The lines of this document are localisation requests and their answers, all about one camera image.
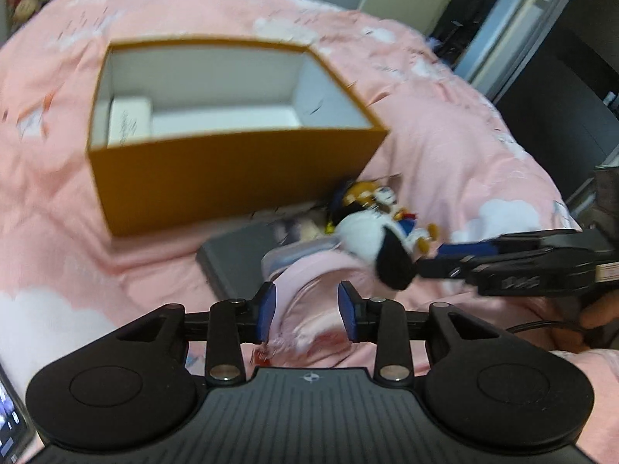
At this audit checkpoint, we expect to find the pink packaged item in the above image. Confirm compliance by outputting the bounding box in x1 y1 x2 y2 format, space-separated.
241 250 395 373

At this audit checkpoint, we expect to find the right hand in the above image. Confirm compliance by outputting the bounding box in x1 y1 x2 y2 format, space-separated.
579 290 619 329

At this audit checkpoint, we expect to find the orange cardboard box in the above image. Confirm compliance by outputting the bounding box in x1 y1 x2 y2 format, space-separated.
87 37 387 238

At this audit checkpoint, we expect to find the smartphone screen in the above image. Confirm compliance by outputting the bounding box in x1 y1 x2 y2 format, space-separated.
0 369 34 464

